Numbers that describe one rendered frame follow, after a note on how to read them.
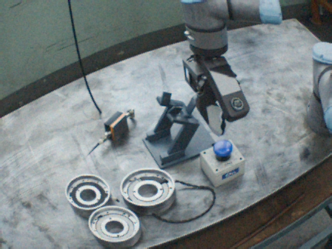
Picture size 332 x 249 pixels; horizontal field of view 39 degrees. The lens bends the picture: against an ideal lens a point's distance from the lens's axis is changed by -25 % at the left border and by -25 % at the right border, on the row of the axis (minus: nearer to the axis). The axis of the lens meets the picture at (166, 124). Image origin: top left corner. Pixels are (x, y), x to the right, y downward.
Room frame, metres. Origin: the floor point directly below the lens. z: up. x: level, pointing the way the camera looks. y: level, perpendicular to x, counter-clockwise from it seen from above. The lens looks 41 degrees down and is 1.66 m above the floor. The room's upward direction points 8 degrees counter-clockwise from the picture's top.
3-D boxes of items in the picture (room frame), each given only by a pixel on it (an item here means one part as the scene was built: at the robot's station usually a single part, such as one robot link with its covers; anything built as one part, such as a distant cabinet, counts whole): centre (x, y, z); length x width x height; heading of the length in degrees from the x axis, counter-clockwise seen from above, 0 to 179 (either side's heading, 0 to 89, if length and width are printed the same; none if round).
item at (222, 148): (0.81, -0.10, 0.85); 0.04 x 0.04 x 0.05
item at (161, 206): (0.76, 0.05, 0.82); 0.10 x 0.10 x 0.04
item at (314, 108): (0.91, -0.43, 0.85); 0.15 x 0.15 x 0.10
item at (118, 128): (0.97, 0.10, 0.82); 0.05 x 0.02 x 0.04; 138
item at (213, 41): (0.83, -0.09, 1.13); 0.08 x 0.08 x 0.05
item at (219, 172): (0.81, -0.11, 0.82); 0.08 x 0.07 x 0.05; 109
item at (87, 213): (0.76, 0.18, 0.82); 0.10 x 0.10 x 0.04
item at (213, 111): (0.83, -0.08, 0.94); 0.06 x 0.03 x 0.09; 19
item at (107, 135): (0.95, 0.12, 0.82); 0.17 x 0.02 x 0.04; 138
